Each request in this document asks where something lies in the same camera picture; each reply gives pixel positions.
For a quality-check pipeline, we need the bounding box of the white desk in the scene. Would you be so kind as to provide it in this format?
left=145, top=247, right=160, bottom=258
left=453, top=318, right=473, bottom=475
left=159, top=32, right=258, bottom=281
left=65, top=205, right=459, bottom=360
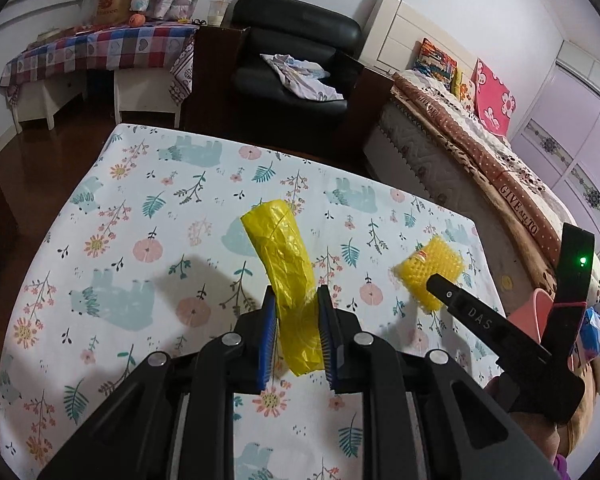
left=12, top=67, right=188, bottom=133

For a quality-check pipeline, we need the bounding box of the bed with patterned quilt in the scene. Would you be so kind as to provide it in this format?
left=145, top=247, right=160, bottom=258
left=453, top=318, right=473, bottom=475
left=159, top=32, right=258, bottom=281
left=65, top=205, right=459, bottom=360
left=390, top=85, right=600, bottom=456

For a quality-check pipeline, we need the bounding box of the plastic cup with straw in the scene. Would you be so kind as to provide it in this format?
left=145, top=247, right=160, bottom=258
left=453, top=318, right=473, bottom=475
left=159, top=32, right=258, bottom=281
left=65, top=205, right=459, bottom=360
left=207, top=0, right=231, bottom=28

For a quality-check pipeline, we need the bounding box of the black leather armchair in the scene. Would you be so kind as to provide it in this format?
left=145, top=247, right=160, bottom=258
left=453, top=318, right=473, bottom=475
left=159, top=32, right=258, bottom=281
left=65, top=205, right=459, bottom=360
left=228, top=0, right=363, bottom=116

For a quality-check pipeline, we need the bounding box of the quilted bed mattress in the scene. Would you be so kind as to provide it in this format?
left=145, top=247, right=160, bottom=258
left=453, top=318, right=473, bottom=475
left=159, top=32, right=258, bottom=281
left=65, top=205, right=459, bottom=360
left=362, top=102, right=536, bottom=311

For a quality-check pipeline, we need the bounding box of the blue tissue pack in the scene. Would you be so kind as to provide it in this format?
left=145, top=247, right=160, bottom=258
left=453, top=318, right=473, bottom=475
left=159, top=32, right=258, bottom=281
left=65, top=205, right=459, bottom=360
left=572, top=307, right=600, bottom=366

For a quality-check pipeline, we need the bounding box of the dotted floral quilt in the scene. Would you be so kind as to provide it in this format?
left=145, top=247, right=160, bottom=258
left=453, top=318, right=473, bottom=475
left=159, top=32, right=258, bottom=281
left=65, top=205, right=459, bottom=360
left=392, top=70, right=600, bottom=311

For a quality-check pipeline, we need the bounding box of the pink flower pillow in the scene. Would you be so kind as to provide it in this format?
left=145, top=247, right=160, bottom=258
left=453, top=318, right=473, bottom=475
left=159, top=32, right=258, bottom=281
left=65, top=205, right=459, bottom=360
left=470, top=57, right=517, bottom=138

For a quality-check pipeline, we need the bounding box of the colourful striped pillow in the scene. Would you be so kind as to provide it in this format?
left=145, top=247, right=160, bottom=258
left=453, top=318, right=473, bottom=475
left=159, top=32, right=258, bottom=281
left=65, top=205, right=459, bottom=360
left=412, top=37, right=458, bottom=81

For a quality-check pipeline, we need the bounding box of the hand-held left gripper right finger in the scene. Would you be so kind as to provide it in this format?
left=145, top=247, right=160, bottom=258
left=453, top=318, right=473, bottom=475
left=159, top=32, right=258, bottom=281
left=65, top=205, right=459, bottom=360
left=319, top=286, right=561, bottom=480

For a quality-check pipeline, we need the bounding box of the pink plastic basin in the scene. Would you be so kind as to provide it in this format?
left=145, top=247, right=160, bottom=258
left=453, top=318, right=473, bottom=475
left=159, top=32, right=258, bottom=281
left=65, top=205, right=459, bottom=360
left=507, top=290, right=556, bottom=343

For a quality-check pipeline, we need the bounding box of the person's right hand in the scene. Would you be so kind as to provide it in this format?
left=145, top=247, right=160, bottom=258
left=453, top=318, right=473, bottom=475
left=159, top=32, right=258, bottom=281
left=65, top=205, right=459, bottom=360
left=482, top=372, right=563, bottom=480

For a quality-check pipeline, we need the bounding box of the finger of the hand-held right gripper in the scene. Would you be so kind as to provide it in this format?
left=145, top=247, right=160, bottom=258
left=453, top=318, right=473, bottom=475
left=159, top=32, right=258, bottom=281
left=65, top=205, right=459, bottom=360
left=425, top=272, right=553, bottom=368

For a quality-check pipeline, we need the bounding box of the floral bear print tablecloth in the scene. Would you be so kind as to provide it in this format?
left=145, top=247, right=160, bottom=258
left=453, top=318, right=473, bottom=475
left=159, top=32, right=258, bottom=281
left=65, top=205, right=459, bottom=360
left=0, top=122, right=511, bottom=480

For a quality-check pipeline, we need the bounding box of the checked heart pattern tablecloth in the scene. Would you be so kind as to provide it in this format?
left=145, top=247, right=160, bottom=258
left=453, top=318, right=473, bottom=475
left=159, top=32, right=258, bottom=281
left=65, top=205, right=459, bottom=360
left=0, top=22, right=201, bottom=106

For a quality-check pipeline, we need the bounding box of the cream wooden headboard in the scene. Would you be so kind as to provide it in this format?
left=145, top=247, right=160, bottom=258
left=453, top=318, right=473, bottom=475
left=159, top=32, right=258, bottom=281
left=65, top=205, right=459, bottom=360
left=357, top=0, right=481, bottom=78

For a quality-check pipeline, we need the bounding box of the yellow plastic bag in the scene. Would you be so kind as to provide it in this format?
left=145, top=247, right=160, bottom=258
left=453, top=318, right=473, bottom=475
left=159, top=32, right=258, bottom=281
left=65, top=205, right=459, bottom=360
left=240, top=199, right=326, bottom=377

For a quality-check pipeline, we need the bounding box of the lilac sliding door wardrobe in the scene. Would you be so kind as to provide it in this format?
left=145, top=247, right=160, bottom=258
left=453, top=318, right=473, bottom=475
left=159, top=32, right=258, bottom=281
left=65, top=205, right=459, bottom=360
left=510, top=42, right=600, bottom=256

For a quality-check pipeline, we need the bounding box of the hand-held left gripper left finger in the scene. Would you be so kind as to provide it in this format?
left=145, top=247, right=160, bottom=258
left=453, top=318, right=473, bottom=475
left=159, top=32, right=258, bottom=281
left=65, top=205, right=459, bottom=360
left=37, top=286, right=280, bottom=480

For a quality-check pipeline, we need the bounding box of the yellow flower pillow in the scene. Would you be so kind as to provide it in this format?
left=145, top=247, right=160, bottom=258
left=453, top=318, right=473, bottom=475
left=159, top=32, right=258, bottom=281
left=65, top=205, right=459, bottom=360
left=450, top=67, right=476, bottom=106

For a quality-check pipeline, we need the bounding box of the crumpled white patterned cloth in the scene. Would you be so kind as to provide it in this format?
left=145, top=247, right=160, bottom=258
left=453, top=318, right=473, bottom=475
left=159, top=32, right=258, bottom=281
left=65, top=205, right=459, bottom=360
left=260, top=53, right=345, bottom=102

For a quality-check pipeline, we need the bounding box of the yellow foam fruit net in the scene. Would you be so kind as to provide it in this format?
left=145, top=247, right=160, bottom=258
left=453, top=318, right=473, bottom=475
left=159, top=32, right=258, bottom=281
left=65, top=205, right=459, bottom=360
left=391, top=234, right=466, bottom=316

